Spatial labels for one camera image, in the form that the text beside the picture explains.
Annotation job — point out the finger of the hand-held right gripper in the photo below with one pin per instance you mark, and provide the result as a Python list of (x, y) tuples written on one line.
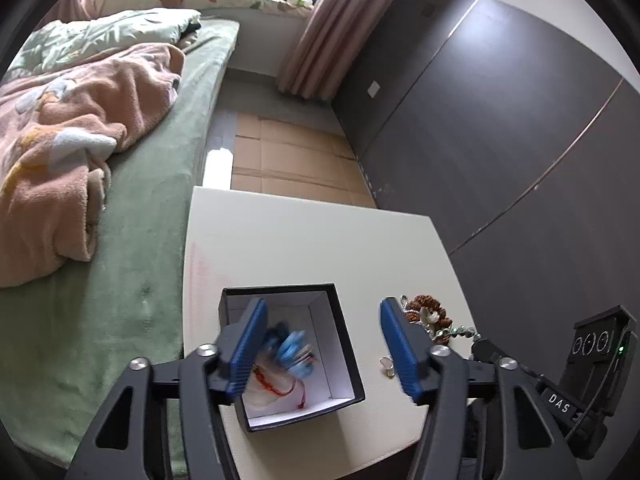
[(484, 349)]

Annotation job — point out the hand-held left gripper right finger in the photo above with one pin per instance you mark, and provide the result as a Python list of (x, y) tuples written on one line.
[(400, 350)]

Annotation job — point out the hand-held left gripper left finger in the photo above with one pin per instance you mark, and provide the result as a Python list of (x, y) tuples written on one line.
[(247, 345)]

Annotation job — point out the black jewelry box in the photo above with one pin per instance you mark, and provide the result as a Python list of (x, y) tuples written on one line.
[(345, 350)]

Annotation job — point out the green bead strand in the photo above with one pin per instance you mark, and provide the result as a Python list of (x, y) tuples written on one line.
[(460, 331)]

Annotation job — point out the green bed sheet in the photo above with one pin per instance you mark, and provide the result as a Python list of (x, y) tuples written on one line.
[(150, 260)]

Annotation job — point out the flattened cardboard sheet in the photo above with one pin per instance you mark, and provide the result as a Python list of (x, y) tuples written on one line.
[(295, 160)]

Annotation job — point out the pink flower blanket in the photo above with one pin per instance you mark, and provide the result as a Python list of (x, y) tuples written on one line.
[(75, 150)]

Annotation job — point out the light green duvet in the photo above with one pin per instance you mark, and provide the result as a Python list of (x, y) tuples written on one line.
[(115, 35)]

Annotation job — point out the white wall socket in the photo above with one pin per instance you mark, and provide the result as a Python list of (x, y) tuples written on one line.
[(373, 89)]

